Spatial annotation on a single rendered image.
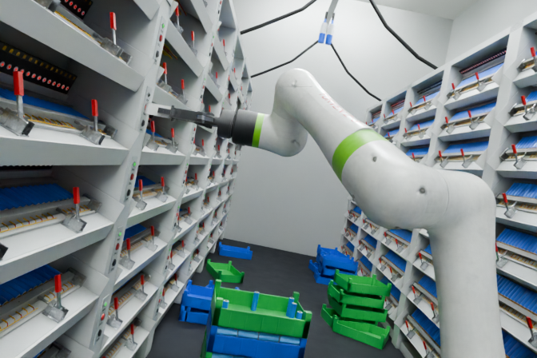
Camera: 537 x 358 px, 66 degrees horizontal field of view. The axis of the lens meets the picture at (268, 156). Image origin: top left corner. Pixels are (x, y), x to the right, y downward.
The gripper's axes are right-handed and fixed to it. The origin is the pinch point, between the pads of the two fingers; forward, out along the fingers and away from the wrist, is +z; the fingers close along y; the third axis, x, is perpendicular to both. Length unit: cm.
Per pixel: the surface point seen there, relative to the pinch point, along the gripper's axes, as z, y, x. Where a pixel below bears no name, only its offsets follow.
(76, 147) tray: 4.1, -33.3, -12.3
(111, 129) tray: 8.8, -6.8, -7.6
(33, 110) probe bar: 10.3, -38.6, -7.3
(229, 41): 6, 135, 59
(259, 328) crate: -38, 18, -58
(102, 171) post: 9.6, -4.6, -18.4
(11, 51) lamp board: 19.3, -34.0, 2.7
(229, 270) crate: -17, 226, -97
